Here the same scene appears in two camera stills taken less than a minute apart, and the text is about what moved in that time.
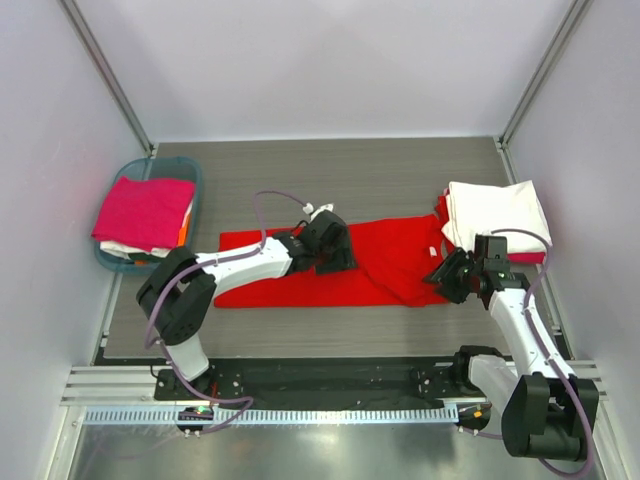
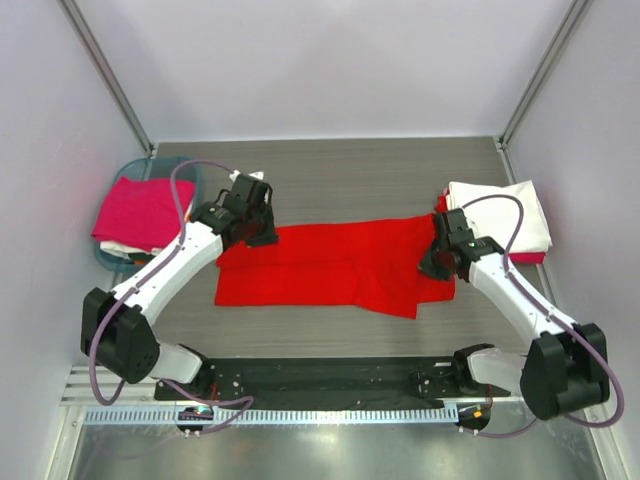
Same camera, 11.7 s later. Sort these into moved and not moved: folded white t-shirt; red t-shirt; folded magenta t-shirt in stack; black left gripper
Moved: black left gripper
Not moved: folded magenta t-shirt in stack; red t-shirt; folded white t-shirt
